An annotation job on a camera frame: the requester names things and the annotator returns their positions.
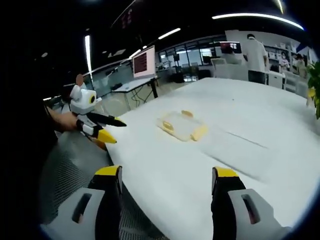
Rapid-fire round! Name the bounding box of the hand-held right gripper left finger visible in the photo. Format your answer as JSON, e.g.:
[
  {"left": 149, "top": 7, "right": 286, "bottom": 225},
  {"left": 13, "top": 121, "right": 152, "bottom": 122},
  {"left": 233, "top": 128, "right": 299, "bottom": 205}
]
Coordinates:
[{"left": 39, "top": 164, "right": 124, "bottom": 240}]

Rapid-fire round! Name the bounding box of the white desk with black legs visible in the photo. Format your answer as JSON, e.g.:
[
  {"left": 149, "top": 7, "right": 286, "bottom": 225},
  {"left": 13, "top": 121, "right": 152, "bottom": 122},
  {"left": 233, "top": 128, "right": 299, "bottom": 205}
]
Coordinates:
[{"left": 111, "top": 76, "right": 161, "bottom": 111}]

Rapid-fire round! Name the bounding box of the computer monitor with pink screen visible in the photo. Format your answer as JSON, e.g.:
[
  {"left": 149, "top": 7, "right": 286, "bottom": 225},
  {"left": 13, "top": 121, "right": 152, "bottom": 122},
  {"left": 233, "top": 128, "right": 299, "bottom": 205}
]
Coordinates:
[{"left": 132, "top": 45, "right": 157, "bottom": 80}]

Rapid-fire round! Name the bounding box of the long curved ceiling light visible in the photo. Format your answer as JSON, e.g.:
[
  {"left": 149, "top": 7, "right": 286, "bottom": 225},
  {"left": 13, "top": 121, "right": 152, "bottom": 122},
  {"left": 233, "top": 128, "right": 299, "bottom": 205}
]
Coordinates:
[{"left": 211, "top": 13, "right": 305, "bottom": 31}]

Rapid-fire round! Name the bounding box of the upright light strip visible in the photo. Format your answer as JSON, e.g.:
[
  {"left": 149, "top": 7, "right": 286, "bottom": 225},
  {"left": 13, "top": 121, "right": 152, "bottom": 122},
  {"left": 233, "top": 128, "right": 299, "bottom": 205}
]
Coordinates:
[{"left": 84, "top": 34, "right": 93, "bottom": 76}]

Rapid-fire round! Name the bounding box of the wall screen with red picture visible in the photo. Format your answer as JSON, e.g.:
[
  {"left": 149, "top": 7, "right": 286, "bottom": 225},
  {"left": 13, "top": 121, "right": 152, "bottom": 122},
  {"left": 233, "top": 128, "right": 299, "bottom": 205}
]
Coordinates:
[{"left": 219, "top": 41, "right": 243, "bottom": 55}]

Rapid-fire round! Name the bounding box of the short ceiling light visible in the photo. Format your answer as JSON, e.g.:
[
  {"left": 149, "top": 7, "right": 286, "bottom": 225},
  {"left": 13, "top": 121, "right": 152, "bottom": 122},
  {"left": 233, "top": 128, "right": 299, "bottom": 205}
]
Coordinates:
[{"left": 158, "top": 27, "right": 182, "bottom": 41}]

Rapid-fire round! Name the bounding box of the clear box with yellow buckles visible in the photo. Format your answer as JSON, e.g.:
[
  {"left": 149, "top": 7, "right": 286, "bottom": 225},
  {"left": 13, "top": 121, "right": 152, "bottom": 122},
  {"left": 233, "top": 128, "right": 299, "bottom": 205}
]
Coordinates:
[{"left": 155, "top": 109, "right": 210, "bottom": 143}]

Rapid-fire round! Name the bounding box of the white counter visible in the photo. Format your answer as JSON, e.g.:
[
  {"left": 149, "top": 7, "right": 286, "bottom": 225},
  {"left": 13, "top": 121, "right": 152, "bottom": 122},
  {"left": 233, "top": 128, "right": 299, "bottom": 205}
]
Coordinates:
[{"left": 210, "top": 56, "right": 249, "bottom": 81}]

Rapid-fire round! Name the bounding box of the person's left hand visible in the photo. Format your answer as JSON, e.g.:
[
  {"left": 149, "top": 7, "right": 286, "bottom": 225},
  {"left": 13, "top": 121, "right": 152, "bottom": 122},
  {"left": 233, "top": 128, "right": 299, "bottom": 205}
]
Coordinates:
[{"left": 49, "top": 109, "right": 80, "bottom": 133}]

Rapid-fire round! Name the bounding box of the green potted plant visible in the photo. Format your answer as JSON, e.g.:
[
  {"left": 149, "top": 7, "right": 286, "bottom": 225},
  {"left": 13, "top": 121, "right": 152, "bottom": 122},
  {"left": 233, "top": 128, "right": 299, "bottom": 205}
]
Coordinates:
[{"left": 305, "top": 60, "right": 320, "bottom": 124}]

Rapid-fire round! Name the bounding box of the grey mesh chair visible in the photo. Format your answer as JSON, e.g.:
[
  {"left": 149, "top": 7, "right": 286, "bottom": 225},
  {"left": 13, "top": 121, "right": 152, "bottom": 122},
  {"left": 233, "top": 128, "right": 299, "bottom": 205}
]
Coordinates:
[{"left": 39, "top": 131, "right": 163, "bottom": 240}]

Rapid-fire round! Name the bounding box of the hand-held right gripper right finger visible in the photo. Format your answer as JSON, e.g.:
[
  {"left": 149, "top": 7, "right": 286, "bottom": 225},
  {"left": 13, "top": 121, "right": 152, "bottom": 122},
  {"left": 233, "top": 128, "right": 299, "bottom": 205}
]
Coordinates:
[{"left": 211, "top": 166, "right": 294, "bottom": 240}]

